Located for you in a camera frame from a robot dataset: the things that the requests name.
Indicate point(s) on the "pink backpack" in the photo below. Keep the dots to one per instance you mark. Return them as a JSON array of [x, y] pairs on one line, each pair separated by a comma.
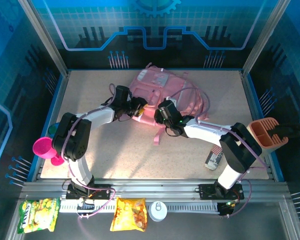
[[150, 82]]

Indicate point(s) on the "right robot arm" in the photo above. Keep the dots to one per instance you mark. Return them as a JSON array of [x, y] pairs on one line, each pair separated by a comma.
[[240, 150]]

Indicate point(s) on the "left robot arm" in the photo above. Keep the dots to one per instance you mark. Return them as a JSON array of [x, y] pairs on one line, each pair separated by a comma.
[[70, 140]]

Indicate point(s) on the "yellow snack bag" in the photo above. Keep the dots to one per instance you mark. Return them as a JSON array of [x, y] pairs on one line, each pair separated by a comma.
[[128, 215]]

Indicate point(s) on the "green snack bag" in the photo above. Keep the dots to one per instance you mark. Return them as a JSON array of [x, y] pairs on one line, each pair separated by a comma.
[[37, 215]]

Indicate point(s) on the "striped can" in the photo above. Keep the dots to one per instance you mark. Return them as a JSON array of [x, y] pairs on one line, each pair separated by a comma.
[[213, 161]]

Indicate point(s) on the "blue green plastic cup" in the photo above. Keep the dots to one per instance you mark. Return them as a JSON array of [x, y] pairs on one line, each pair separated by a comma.
[[52, 130]]

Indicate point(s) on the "pink plastic cup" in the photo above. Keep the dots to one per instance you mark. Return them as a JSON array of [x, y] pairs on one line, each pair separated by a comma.
[[41, 147]]

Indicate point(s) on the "terracotta ribbed organizer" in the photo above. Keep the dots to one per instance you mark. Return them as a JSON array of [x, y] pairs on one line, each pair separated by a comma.
[[271, 122]]

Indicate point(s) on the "small black controller box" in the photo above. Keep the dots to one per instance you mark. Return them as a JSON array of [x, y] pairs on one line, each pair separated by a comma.
[[226, 208]]

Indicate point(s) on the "aluminium frame rail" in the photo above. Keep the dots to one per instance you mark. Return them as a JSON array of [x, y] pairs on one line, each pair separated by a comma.
[[152, 190]]

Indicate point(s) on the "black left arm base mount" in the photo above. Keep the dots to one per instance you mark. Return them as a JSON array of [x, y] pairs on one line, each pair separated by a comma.
[[100, 193]]

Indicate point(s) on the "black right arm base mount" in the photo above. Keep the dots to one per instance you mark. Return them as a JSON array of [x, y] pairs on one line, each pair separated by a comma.
[[207, 192]]

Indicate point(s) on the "aluminium frame post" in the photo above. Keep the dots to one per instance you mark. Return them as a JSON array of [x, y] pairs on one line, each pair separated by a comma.
[[43, 35], [264, 35]]

